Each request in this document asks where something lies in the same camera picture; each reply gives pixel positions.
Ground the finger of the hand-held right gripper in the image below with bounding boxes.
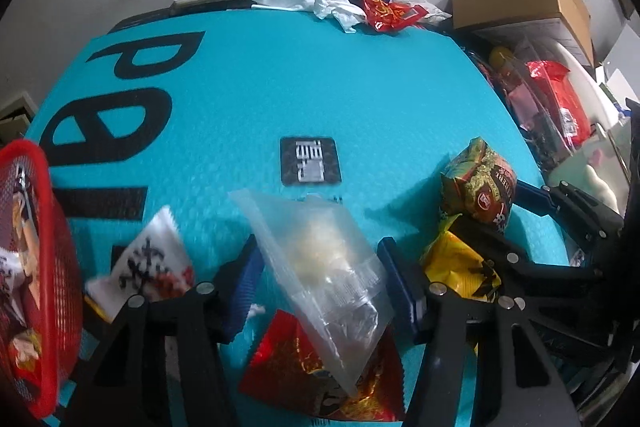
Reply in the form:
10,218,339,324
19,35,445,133
512,179,626,253
457,217,608,303

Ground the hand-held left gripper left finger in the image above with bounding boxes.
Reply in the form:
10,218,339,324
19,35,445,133
65,234,265,427

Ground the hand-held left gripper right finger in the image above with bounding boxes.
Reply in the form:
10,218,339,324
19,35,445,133
377,237,576,427

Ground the yellow snack packet black print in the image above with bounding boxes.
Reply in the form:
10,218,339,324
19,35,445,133
420,217,502,303

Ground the gold and pink snack packet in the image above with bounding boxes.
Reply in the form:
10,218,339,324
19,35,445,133
440,137,518,225

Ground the clear plastic bag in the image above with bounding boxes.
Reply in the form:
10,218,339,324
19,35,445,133
229,189,396,398

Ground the red snack packet gold print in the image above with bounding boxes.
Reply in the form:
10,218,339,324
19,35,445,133
239,309,405,423

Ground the white snack packet black print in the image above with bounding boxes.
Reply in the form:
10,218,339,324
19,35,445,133
85,205,196,313

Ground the red plastic basket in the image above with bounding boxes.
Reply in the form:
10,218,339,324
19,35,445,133
0,139,83,419

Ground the beige and brown snack packet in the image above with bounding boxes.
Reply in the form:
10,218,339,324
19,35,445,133
10,167,43,308

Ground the small red snack packet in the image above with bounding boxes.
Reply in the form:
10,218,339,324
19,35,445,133
10,329,45,403

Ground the small white snack packet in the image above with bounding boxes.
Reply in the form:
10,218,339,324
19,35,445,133
0,249,26,293

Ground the clear bin with red packets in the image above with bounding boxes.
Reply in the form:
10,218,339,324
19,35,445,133
547,39,633,212

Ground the red packet in plastic bag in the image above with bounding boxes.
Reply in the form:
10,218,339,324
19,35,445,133
525,61,591,145

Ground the teal mat with black lettering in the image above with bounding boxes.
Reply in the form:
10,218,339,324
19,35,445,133
22,4,571,427

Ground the red candy wrapper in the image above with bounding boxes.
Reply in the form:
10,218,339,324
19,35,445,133
356,0,430,34

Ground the small open cardboard box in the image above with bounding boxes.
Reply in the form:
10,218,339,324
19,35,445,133
0,92,38,142

